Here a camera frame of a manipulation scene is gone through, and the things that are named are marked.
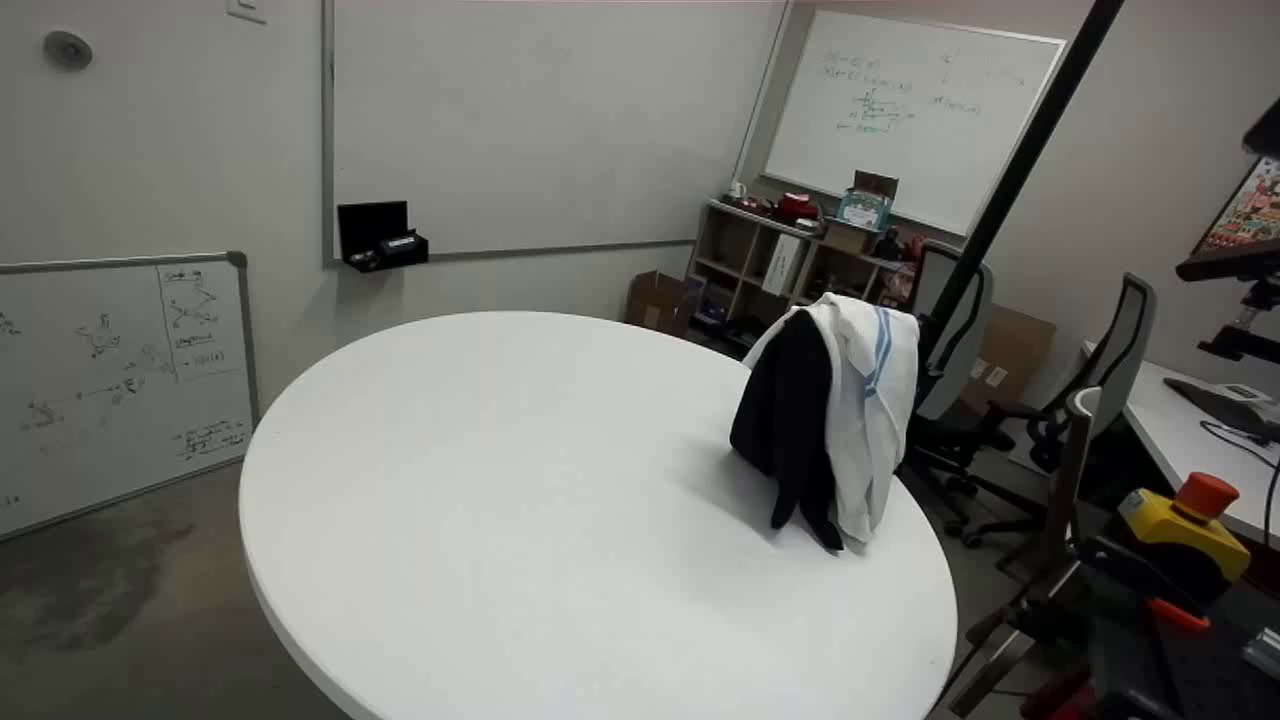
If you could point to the black diagonal pole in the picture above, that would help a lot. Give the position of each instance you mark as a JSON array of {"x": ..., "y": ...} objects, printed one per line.
[{"x": 1022, "y": 162}]

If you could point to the yellow red emergency stop button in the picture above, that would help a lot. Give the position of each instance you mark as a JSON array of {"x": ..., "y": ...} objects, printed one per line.
[{"x": 1181, "y": 524}]

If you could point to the grey black office chair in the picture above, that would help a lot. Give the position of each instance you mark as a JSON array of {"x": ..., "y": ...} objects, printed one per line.
[{"x": 1115, "y": 363}]

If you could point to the round grey wall sensor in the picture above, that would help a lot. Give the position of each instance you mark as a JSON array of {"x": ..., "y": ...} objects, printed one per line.
[{"x": 64, "y": 48}]

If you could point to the red object on shelf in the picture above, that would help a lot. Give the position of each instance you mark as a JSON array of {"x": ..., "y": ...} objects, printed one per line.
[{"x": 797, "y": 207}]

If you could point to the large blank wall whiteboard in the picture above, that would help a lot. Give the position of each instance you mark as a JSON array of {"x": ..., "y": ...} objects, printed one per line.
[{"x": 535, "y": 121}]

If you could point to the whiteboard with green writing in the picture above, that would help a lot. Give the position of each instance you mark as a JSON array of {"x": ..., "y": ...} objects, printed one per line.
[{"x": 923, "y": 104}]

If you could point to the blue box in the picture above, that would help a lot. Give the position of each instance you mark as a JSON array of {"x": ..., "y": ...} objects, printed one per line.
[{"x": 867, "y": 214}]

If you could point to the low whiteboard with sketches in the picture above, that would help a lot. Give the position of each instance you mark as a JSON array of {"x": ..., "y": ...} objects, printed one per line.
[{"x": 106, "y": 386}]

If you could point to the black marker holder tray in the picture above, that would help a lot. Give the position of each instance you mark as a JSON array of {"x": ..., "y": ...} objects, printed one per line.
[{"x": 372, "y": 233}]

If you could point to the computer monitor with colourful screen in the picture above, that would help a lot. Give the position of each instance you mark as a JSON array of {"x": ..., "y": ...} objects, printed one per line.
[{"x": 1240, "y": 214}]

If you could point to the small brown cardboard box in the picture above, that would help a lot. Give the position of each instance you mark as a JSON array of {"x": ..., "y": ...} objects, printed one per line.
[{"x": 658, "y": 302}]

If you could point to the black monitor stand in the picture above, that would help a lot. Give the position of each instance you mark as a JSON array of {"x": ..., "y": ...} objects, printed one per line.
[{"x": 1248, "y": 332}]

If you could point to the black mesh office chair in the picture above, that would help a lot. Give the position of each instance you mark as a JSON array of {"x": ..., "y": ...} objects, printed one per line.
[{"x": 962, "y": 403}]

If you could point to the black cloth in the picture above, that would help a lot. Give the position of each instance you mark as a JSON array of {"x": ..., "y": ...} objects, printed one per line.
[{"x": 785, "y": 405}]

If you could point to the black keyboard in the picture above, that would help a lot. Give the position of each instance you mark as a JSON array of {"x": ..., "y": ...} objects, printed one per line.
[{"x": 1224, "y": 405}]

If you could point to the white cloth with blue stripe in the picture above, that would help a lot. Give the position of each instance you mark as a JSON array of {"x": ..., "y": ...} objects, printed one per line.
[{"x": 871, "y": 440}]

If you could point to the grey metal stand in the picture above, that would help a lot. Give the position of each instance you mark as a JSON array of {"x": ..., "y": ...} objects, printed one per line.
[{"x": 1079, "y": 465}]

